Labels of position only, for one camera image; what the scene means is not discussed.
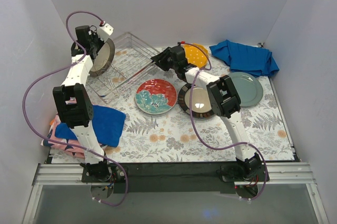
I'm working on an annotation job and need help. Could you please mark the wire dish rack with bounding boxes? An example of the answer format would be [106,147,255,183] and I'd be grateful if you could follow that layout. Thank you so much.
[86,32,162,103]

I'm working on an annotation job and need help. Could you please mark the aluminium frame rail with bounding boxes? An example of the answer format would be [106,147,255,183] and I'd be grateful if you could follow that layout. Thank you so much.
[31,162,329,223]

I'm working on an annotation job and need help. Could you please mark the blue cloth at back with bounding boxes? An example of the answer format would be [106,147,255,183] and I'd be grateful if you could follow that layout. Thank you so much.
[210,40,280,77]

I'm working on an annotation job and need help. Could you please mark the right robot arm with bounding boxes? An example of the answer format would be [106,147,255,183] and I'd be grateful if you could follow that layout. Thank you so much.
[151,43,264,181]

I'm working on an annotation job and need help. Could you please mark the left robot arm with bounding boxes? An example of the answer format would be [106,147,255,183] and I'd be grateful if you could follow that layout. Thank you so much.
[53,25,112,182]

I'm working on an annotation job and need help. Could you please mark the floral tablecloth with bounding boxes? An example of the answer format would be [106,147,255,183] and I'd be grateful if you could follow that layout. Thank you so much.
[51,46,295,164]

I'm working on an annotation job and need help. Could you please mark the brown rim beige plate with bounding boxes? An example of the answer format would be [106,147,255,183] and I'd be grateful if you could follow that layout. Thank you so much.
[89,38,115,77]

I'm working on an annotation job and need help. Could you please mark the blue folded towel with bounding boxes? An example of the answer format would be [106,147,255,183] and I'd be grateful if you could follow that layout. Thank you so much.
[54,104,126,148]

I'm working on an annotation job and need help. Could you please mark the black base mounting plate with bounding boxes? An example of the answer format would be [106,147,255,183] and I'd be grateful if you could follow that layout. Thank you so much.
[81,161,269,194]

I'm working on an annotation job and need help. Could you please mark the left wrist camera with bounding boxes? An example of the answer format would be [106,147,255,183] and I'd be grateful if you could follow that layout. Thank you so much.
[97,21,114,42]

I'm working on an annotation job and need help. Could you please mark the grey-blue plate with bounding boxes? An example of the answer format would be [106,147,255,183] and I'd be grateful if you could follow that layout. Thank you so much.
[229,72,263,108]

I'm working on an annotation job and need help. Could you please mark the pink patterned cloth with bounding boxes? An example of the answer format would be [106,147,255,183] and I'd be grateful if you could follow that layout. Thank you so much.
[41,114,84,159]

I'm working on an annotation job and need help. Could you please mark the red blue floral plate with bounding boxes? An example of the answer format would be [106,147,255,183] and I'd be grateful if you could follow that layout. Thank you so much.
[135,78,177,115]

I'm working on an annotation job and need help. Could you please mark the black checkered rim plate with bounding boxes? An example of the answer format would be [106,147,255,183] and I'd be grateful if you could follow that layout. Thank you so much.
[177,84,214,119]

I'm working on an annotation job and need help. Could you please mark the yellow polka dot plate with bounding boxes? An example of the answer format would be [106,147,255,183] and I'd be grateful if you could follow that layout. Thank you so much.
[182,43,209,68]

